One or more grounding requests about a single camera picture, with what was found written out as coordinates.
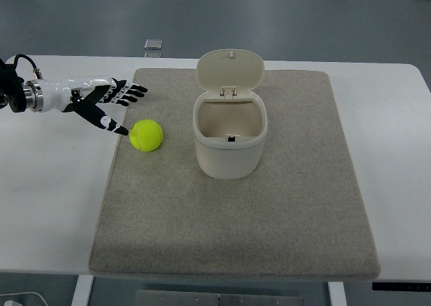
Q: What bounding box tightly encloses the white charger with cable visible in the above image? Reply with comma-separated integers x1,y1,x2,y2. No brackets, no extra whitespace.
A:
1,291,48,306

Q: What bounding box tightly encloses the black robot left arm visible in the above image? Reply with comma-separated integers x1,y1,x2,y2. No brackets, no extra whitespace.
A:
1,54,44,113

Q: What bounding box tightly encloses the grey felt mat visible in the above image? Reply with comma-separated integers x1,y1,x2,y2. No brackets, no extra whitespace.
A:
89,68,380,281

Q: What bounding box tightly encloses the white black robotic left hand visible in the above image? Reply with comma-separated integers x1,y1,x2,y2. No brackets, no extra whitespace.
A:
26,76,147,135

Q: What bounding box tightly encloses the silver floor socket plate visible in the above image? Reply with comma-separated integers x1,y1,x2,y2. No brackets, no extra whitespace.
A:
144,39,163,51

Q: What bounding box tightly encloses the white table leg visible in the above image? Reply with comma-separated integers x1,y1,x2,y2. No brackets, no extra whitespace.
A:
328,282,347,306
71,275,94,306

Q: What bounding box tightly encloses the beige plastic bin with lid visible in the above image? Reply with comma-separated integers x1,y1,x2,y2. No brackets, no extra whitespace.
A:
193,49,268,179

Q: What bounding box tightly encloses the black table control panel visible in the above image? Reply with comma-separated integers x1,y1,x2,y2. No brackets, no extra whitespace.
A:
372,282,431,293

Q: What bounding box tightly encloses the grey metal base plate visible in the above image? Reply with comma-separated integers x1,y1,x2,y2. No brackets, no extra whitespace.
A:
134,290,304,306

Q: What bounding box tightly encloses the yellow-green tennis ball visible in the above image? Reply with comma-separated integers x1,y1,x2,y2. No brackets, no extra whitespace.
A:
129,119,164,152

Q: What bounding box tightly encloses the white right table leg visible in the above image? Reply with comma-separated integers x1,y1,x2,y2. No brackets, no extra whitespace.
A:
328,282,347,306

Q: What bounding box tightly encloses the white left table leg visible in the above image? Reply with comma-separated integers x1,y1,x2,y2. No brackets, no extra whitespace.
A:
71,275,94,306

